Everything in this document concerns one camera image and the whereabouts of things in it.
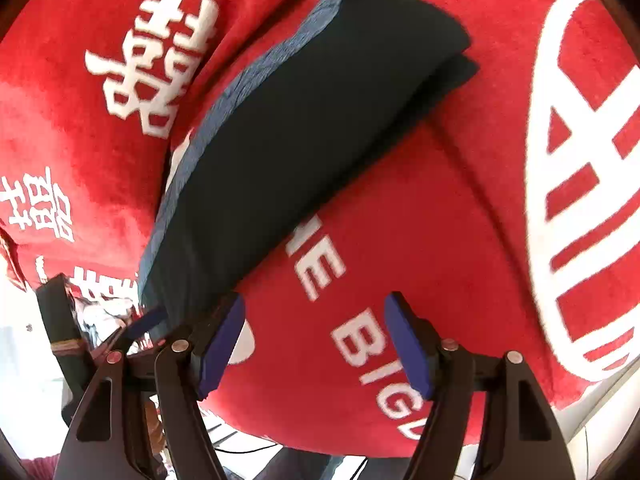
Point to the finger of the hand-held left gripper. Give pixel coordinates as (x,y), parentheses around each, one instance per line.
(145,323)

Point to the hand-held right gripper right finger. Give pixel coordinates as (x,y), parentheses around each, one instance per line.
(407,345)

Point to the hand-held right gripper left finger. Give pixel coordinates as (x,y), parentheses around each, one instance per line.
(220,345)

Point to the black pants with blue trim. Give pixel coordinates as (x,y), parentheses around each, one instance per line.
(300,135)

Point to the floral cloth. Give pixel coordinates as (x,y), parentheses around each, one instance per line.
(102,315)

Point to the red printed blanket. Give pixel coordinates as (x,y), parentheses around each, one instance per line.
(450,235)

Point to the person's left leg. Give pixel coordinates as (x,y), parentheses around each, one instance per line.
(285,466)

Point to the person's leg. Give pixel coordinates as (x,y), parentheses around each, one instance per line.
(332,469)
(285,466)

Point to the person's right leg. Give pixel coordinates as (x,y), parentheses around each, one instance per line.
(332,469)

